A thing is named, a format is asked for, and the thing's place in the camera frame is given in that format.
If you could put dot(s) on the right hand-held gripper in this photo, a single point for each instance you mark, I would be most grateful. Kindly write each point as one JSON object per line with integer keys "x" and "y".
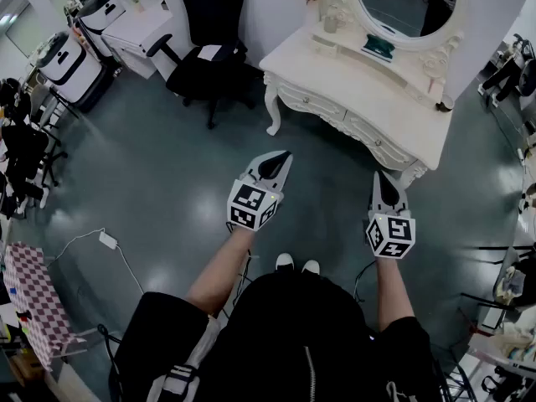
{"x": 391, "y": 235}

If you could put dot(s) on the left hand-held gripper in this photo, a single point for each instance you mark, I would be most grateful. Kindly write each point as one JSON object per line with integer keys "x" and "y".
{"x": 247, "y": 207}

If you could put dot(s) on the white dressing table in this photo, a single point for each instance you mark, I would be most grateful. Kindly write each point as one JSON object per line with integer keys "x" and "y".
{"x": 368, "y": 90}

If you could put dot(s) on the person's right forearm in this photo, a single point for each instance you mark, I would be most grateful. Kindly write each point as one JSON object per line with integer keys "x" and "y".
{"x": 391, "y": 295}

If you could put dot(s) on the person's left forearm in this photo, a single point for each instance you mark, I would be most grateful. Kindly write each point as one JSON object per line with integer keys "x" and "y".
{"x": 218, "y": 270}

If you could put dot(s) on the white ornate table drawer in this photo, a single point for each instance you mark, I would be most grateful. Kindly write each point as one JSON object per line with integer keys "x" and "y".
{"x": 312, "y": 103}
{"x": 379, "y": 140}

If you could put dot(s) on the person's left white shoe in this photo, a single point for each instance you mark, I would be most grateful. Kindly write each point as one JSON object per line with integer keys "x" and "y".
{"x": 285, "y": 262}

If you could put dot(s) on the person's white shoe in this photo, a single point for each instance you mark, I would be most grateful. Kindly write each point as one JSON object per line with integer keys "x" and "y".
{"x": 310, "y": 267}
{"x": 285, "y": 262}

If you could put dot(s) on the person's right white shoe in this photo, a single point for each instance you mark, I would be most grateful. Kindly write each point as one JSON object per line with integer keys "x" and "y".
{"x": 310, "y": 267}

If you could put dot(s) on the white mug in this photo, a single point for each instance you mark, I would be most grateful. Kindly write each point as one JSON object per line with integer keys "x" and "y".
{"x": 444, "y": 104}

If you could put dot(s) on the black office chair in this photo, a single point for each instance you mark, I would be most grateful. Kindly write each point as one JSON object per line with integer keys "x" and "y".
{"x": 209, "y": 69}

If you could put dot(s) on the pink comb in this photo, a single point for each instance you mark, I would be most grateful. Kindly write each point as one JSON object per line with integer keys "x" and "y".
{"x": 435, "y": 84}

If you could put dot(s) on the white paper sheet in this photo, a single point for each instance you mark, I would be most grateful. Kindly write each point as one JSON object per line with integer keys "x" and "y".
{"x": 209, "y": 53}

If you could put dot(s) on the green packet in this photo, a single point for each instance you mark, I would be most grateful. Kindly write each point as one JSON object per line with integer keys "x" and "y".
{"x": 377, "y": 47}

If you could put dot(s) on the black metal rack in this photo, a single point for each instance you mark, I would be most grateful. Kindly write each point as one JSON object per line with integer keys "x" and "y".
{"x": 502, "y": 308}

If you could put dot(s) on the clear glass jar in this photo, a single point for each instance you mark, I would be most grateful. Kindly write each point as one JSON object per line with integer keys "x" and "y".
{"x": 331, "y": 22}

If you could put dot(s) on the person's black clothing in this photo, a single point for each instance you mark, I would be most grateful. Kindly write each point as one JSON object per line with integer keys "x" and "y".
{"x": 293, "y": 333}

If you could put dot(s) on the white vase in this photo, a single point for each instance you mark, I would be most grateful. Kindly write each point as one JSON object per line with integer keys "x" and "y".
{"x": 315, "y": 13}

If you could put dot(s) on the white power adapter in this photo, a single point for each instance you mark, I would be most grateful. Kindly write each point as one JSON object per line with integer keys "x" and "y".
{"x": 109, "y": 240}

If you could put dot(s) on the white cabinet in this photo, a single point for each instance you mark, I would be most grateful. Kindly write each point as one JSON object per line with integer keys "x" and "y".
{"x": 134, "y": 36}

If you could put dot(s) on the oval white-framed mirror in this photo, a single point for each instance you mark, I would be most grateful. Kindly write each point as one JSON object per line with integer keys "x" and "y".
{"x": 402, "y": 2}

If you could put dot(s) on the white black-lidded machine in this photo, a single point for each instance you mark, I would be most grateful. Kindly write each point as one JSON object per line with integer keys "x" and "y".
{"x": 102, "y": 15}
{"x": 73, "y": 69}

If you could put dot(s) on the grey chair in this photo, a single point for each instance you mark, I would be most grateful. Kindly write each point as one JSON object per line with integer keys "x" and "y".
{"x": 46, "y": 103}

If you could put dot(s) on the red white checkered cloth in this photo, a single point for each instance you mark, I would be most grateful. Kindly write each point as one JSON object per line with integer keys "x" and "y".
{"x": 33, "y": 291}

